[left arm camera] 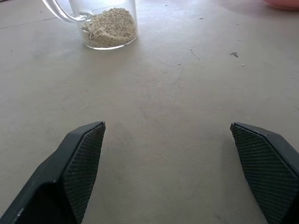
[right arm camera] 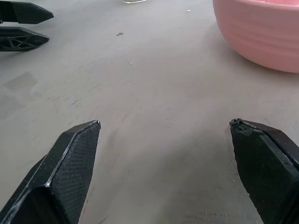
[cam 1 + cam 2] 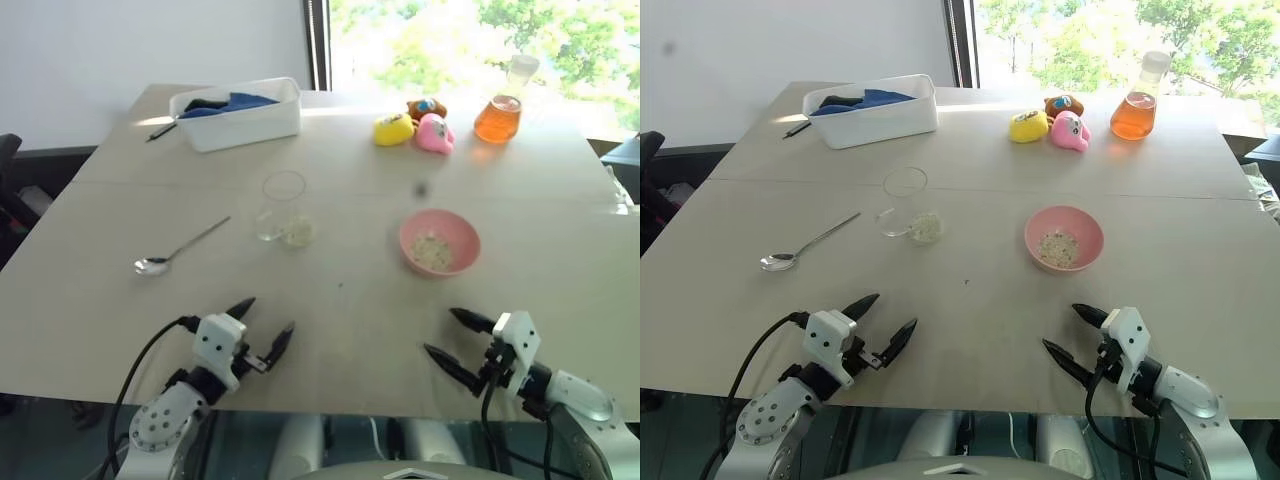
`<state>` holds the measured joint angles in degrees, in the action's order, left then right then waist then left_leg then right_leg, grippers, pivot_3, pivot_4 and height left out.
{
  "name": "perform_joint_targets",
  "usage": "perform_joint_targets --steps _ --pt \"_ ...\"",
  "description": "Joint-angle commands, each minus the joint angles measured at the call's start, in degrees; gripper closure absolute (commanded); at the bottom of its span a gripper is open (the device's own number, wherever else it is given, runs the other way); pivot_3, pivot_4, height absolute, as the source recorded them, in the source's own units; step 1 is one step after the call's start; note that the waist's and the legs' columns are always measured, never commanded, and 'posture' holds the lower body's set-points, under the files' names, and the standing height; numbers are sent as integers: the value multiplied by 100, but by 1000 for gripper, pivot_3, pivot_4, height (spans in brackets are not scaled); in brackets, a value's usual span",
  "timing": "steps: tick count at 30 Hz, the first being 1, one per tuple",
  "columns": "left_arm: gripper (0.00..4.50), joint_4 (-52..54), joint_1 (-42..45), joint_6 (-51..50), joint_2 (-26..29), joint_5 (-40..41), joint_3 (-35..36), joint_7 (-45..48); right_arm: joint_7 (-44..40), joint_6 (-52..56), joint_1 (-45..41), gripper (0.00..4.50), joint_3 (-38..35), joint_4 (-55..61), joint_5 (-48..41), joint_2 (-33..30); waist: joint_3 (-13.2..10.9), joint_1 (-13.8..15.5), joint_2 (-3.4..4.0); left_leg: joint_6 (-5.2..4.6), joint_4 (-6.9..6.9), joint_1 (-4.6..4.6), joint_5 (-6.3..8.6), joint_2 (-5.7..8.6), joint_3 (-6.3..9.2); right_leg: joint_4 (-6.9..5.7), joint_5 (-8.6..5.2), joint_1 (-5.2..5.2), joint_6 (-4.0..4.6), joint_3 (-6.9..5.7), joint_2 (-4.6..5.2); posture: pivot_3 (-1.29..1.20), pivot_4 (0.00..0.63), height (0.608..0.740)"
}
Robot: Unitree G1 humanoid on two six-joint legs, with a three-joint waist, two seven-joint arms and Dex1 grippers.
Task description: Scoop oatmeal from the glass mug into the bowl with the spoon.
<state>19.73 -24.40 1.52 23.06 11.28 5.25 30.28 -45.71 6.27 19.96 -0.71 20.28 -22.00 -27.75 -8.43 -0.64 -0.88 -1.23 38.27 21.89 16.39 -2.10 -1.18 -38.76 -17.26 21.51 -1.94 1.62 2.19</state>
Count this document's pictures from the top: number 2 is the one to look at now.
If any pink ribbed bowl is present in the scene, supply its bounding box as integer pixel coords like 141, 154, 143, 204
212, 0, 299, 74

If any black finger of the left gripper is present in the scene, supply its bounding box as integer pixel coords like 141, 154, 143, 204
0, 0, 55, 25
0, 26, 50, 52

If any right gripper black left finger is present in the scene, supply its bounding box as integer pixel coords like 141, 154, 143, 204
0, 120, 101, 224

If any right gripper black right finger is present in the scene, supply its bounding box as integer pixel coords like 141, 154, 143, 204
229, 118, 299, 224

